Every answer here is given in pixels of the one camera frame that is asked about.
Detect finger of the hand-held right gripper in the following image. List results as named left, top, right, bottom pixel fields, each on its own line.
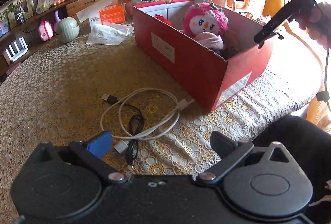
left=253, top=21, right=285, bottom=49

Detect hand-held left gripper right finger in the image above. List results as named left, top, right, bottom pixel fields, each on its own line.
left=196, top=130, right=305, bottom=185

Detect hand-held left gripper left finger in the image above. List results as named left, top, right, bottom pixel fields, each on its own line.
left=25, top=130, right=128, bottom=185

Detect white usb cable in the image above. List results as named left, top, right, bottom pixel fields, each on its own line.
left=100, top=88, right=195, bottom=155

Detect black usb cable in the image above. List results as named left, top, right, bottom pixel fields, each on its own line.
left=101, top=94, right=145, bottom=170

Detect pink fluffy slipper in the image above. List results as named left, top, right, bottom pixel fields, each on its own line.
left=194, top=32, right=224, bottom=50

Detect pink plush toy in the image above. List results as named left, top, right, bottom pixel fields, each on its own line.
left=182, top=2, right=229, bottom=38

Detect red cardboard shoe box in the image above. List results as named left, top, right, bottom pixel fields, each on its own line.
left=132, top=0, right=275, bottom=111

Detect knotted red cloth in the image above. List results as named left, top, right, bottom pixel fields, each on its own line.
left=155, top=14, right=173, bottom=27

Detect person's right hand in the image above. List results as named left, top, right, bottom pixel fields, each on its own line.
left=297, top=1, right=331, bottom=41

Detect clear plastic tissue packet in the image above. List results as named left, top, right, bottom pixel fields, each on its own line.
left=85, top=24, right=134, bottom=45

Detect green melon-shaped bowl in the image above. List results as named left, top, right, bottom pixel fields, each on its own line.
left=55, top=17, right=80, bottom=44

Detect white router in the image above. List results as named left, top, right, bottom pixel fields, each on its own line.
left=5, top=37, right=28, bottom=62

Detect pink toy case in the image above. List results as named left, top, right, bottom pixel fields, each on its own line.
left=38, top=20, right=54, bottom=41

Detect orange white tissue box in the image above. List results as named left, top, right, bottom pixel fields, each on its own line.
left=89, top=4, right=126, bottom=29

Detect purple gourd vase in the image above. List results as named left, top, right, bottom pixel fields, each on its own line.
left=53, top=10, right=62, bottom=33

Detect wooden tv cabinet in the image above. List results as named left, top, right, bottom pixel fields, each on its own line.
left=0, top=0, right=114, bottom=77

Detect potted plant in dark pot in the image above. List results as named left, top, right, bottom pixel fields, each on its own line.
left=0, top=0, right=31, bottom=24

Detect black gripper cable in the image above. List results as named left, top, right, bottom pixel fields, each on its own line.
left=316, top=46, right=331, bottom=112

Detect photo frame with figure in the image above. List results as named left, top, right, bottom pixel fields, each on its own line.
left=0, top=17, right=11, bottom=38

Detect cream picture frame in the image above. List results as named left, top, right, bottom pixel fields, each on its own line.
left=8, top=0, right=34, bottom=27

